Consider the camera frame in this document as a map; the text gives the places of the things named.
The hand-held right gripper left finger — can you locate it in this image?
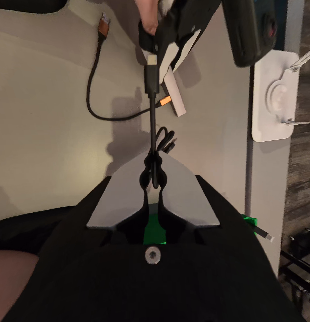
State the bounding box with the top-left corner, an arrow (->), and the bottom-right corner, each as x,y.
87,152 -> 155,244

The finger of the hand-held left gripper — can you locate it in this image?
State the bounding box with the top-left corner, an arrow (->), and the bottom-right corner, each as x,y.
171,28 -> 202,72
158,41 -> 182,77

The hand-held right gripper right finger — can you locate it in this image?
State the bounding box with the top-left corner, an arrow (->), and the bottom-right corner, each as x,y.
157,152 -> 221,244

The black usb-c cable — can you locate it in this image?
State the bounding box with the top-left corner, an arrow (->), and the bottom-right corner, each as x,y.
144,53 -> 177,190

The grey usb hub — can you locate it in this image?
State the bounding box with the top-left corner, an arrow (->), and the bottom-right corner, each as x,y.
162,68 -> 188,118

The black cable with orange plugs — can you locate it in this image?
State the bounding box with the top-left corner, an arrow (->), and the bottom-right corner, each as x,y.
86,11 -> 173,122

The person's left hand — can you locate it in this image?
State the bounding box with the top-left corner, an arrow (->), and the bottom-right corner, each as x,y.
134,0 -> 161,36

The green plastic part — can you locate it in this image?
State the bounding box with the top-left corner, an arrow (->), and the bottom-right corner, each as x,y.
143,213 -> 259,245

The thin metal rod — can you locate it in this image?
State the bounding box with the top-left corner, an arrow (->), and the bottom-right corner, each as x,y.
280,46 -> 310,125

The white mounting base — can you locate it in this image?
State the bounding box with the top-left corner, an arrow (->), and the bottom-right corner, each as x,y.
251,49 -> 301,143

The black metal rack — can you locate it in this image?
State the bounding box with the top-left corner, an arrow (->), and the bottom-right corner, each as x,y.
279,227 -> 310,302

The person's leg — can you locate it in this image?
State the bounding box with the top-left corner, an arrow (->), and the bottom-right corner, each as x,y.
0,206 -> 79,322

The cable with silver plug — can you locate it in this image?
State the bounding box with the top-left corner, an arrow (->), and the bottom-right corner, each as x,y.
254,225 -> 275,243

